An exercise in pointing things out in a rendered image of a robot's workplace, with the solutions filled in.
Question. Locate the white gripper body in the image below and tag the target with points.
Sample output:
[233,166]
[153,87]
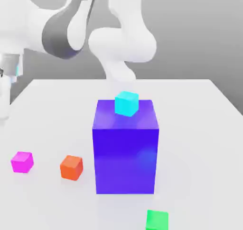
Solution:
[4,97]

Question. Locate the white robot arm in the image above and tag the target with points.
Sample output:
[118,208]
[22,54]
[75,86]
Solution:
[131,42]

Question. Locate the small magenta cube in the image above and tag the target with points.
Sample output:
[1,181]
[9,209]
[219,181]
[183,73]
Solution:
[21,163]

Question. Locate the small orange cube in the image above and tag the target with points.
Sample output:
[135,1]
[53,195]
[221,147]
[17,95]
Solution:
[70,169]

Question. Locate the small cyan cube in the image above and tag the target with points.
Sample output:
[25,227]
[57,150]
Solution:
[125,105]

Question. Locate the small green cube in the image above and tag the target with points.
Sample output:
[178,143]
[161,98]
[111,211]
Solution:
[157,220]

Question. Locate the large blue box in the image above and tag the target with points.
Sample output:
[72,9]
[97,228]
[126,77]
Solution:
[125,158]

